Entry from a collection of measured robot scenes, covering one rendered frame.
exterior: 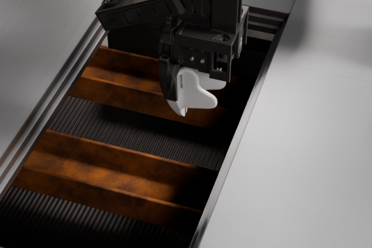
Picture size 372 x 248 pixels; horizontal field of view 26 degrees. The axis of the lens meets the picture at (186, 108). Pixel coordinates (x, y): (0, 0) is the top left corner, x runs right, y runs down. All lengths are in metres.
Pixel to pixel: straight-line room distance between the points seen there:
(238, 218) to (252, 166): 0.08
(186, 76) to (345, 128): 0.23
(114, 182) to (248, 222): 0.31
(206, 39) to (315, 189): 0.23
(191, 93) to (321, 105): 0.21
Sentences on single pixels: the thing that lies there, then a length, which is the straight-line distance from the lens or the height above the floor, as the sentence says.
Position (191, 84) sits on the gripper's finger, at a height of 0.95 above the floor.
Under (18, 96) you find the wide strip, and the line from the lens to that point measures 1.07.
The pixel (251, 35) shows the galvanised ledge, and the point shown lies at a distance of 1.41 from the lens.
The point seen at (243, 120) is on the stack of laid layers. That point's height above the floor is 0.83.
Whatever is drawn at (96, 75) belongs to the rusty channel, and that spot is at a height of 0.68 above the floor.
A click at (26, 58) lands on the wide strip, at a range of 1.13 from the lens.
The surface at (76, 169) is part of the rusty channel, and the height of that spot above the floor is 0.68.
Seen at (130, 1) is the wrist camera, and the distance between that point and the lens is 0.87.
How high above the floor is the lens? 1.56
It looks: 44 degrees down
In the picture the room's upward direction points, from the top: straight up
